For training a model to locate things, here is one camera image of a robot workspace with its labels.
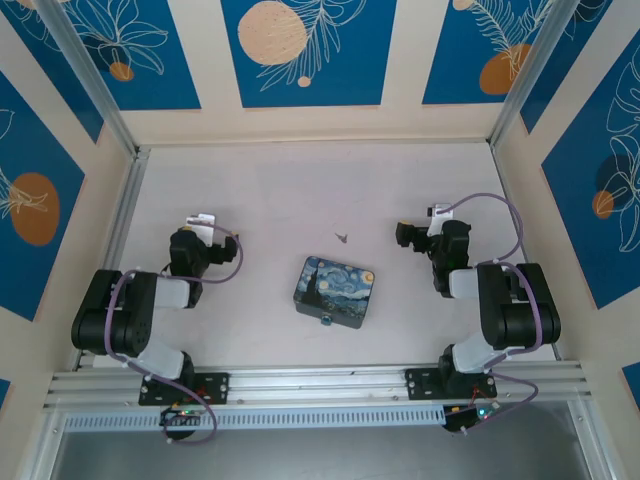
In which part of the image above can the aluminium frame post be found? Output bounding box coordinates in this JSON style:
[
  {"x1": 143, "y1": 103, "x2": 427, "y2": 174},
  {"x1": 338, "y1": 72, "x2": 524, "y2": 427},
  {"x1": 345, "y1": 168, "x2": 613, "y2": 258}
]
[
  {"x1": 488, "y1": 0, "x2": 575, "y2": 150},
  {"x1": 35, "y1": 0, "x2": 140, "y2": 157}
]

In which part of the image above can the right controller board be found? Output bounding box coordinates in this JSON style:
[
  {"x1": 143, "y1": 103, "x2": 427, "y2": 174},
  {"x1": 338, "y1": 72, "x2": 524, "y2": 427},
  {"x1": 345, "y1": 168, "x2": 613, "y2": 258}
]
[{"x1": 443, "y1": 403, "x2": 502, "y2": 434}]

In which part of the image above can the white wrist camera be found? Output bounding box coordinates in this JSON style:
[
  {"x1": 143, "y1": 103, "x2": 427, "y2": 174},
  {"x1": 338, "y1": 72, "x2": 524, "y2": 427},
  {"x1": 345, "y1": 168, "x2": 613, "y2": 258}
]
[
  {"x1": 427, "y1": 201, "x2": 454, "y2": 236},
  {"x1": 184, "y1": 212, "x2": 218, "y2": 246}
]

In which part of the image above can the aluminium side rail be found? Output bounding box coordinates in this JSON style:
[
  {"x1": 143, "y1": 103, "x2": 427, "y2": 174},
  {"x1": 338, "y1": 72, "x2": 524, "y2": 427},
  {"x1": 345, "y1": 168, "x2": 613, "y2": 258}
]
[
  {"x1": 73, "y1": 147, "x2": 151, "y2": 372},
  {"x1": 489, "y1": 143, "x2": 562, "y2": 362}
]

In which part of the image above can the grey slotted cable duct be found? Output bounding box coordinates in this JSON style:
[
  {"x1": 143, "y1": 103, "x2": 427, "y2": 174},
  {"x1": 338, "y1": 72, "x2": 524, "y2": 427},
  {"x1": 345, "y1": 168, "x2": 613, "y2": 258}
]
[{"x1": 63, "y1": 405, "x2": 446, "y2": 432}]

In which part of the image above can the starry night print box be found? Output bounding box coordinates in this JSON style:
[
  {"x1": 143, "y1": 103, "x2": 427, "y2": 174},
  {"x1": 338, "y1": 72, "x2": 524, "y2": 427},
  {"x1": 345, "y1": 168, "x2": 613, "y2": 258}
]
[{"x1": 292, "y1": 255, "x2": 377, "y2": 331}]

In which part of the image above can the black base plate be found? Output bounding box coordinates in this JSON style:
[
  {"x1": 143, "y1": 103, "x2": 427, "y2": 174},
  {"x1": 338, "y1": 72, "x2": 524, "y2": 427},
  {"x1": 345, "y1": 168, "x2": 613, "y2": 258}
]
[
  {"x1": 405, "y1": 368, "x2": 499, "y2": 401},
  {"x1": 138, "y1": 372, "x2": 231, "y2": 406}
]

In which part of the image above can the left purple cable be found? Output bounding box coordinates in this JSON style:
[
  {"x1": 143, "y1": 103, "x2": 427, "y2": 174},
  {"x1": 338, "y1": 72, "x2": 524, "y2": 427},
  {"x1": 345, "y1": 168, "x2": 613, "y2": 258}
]
[{"x1": 104, "y1": 223, "x2": 245, "y2": 445}]

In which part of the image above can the controller board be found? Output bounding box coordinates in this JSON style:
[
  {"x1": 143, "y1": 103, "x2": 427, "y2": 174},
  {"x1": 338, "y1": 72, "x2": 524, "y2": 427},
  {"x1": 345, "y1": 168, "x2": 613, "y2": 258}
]
[
  {"x1": 159, "y1": 406, "x2": 202, "y2": 427},
  {"x1": 443, "y1": 403, "x2": 502, "y2": 434}
]

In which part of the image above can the grey metal panel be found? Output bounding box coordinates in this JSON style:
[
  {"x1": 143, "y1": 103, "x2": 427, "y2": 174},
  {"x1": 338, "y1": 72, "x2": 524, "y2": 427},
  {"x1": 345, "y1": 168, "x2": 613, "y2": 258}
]
[{"x1": 47, "y1": 399, "x2": 604, "y2": 480}]

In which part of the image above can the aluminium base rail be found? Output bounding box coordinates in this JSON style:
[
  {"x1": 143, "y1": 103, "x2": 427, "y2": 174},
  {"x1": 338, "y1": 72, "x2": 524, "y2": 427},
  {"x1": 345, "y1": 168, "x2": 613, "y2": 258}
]
[{"x1": 42, "y1": 360, "x2": 596, "y2": 412}]

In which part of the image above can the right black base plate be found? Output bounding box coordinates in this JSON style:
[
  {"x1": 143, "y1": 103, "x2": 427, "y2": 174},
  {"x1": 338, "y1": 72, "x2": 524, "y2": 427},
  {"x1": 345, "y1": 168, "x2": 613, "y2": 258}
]
[{"x1": 405, "y1": 368, "x2": 499, "y2": 401}]

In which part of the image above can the purple cable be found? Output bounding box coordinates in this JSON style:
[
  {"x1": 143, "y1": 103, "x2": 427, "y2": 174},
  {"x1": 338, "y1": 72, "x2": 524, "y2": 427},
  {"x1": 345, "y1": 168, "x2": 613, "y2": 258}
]
[
  {"x1": 104, "y1": 223, "x2": 245, "y2": 445},
  {"x1": 447, "y1": 192, "x2": 546, "y2": 436}
]

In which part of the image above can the left aluminium side rail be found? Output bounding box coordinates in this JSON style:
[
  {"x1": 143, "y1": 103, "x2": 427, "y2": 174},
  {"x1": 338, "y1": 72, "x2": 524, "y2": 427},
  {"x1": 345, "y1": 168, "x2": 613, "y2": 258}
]
[{"x1": 73, "y1": 147, "x2": 151, "y2": 372}]

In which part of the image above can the right aluminium frame post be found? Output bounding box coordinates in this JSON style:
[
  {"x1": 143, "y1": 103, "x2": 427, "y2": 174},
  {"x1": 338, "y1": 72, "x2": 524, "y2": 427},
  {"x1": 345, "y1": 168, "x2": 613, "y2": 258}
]
[{"x1": 488, "y1": 0, "x2": 575, "y2": 150}]

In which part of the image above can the left aluminium frame post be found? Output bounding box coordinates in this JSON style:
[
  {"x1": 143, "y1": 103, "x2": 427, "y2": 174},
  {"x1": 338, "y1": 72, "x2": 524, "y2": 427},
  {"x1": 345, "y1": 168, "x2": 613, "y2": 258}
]
[{"x1": 35, "y1": 0, "x2": 140, "y2": 157}]

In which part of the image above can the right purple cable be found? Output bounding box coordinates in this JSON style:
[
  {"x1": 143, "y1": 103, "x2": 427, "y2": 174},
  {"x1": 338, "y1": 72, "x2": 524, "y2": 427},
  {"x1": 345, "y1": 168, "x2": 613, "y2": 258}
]
[{"x1": 447, "y1": 192, "x2": 546, "y2": 436}]

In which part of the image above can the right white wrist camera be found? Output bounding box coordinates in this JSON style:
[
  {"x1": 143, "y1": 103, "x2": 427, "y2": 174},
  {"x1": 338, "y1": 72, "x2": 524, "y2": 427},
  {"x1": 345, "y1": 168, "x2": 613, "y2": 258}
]
[{"x1": 427, "y1": 201, "x2": 454, "y2": 236}]

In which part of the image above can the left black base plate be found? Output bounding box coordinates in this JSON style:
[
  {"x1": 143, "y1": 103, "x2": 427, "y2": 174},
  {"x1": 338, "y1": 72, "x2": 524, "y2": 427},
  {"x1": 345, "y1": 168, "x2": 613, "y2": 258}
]
[{"x1": 138, "y1": 372, "x2": 231, "y2": 406}]

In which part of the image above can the right aluminium side rail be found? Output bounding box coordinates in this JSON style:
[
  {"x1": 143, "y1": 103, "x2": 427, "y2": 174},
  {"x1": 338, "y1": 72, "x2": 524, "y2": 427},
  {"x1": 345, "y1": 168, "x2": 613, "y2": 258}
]
[{"x1": 489, "y1": 143, "x2": 562, "y2": 362}]

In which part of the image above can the left controller board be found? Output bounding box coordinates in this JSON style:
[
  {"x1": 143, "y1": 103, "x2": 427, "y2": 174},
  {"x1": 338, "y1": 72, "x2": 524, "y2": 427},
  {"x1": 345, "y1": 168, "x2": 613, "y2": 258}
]
[{"x1": 159, "y1": 406, "x2": 202, "y2": 427}]

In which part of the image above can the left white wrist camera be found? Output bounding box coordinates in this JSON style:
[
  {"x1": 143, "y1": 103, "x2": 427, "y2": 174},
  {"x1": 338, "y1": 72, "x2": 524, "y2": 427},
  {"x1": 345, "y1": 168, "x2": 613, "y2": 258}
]
[{"x1": 184, "y1": 212, "x2": 218, "y2": 246}]

